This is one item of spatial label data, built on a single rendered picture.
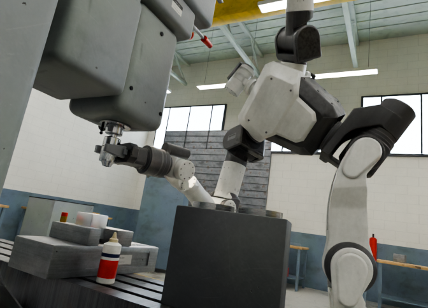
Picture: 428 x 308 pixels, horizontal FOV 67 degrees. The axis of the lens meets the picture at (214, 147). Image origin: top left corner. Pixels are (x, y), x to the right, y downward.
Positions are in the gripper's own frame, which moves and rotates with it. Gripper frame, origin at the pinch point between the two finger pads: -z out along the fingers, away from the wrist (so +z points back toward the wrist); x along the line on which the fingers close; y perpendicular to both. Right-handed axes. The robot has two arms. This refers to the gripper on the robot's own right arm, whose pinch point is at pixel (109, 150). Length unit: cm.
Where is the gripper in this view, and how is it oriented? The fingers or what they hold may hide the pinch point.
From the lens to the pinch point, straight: 93.6
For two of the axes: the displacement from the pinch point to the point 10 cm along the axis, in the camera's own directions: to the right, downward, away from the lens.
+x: 7.0, -0.7, -7.1
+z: 7.0, 2.5, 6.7
